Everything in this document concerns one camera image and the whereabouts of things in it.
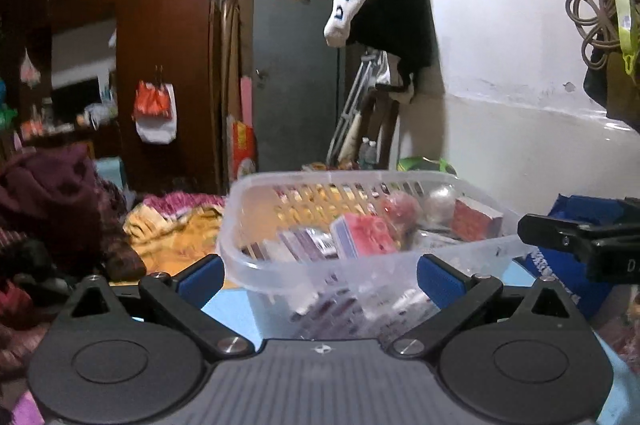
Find dark hanging bag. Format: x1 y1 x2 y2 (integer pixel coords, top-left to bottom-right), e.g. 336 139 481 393
582 30 640 131

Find orange-red box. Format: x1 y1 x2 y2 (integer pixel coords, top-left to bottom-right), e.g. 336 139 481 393
452 196 505 241

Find blue printed bag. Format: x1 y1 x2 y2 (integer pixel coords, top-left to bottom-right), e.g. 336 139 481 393
520 192 621 321

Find black garment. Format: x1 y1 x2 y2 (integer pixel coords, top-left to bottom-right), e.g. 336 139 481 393
345 0 436 76

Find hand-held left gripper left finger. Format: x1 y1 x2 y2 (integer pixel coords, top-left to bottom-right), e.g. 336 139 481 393
50 253 253 361

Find clear plastic bottle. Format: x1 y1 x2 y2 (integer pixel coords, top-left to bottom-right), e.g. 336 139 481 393
357 138 381 171

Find brown wooden wardrobe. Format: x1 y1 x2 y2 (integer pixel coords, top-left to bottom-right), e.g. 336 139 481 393
0 0 226 196

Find white round object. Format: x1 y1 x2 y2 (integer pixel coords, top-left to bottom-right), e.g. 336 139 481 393
422 185 458 231

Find red and yellow packaging bag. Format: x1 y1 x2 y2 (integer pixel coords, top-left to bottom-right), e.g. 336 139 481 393
227 115 258 181

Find green bag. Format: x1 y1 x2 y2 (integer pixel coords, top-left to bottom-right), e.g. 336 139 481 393
396 155 458 178

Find dark purple packet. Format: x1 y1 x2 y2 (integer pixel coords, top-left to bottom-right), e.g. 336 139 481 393
277 227 337 262

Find small pink plastic bag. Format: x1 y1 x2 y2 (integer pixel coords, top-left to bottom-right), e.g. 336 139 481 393
19 48 42 86

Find white and grey garment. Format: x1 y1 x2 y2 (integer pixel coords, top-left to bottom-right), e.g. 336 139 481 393
372 50 416 103

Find row of small shelf items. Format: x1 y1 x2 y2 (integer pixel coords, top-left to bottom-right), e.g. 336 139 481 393
17 95 118 141

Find metal crutches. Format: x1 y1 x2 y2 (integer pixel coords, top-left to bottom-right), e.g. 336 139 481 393
325 48 388 166

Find light blue plastic stool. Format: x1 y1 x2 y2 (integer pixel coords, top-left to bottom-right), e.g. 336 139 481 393
95 158 126 186

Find grey door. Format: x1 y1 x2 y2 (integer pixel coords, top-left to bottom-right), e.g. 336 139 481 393
250 0 346 173

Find brown wooden chair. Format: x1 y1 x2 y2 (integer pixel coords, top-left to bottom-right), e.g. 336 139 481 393
360 88 401 168

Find maroon clothing pile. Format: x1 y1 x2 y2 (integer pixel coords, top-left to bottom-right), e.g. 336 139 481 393
0 142 146 376

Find white plastic basket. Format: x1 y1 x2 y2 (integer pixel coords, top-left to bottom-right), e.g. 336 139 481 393
218 170 543 346

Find pink-red box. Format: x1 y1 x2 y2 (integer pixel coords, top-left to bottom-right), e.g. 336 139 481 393
330 212 398 258

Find leaning wooden boards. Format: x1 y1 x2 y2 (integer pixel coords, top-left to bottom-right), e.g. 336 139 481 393
220 0 246 181

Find red round object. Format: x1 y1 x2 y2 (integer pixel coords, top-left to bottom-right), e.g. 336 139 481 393
377 192 423 251

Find pink board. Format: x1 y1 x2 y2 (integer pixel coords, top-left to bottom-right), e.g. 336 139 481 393
240 75 254 128

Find orange and white plastic bag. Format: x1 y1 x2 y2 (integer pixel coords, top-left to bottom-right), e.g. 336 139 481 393
132 80 178 145

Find coiled cable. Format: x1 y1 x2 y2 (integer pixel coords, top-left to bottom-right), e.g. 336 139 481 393
565 0 631 71

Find orange patterned blanket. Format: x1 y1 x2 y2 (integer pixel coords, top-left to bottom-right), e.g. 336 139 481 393
122 192 228 276

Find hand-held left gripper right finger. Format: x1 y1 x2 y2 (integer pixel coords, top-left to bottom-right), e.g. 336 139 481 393
389 253 593 361

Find pile of colourful packets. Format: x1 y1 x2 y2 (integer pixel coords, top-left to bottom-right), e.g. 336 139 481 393
300 160 361 173

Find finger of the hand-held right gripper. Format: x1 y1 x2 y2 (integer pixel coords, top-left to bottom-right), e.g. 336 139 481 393
517 212 596 263

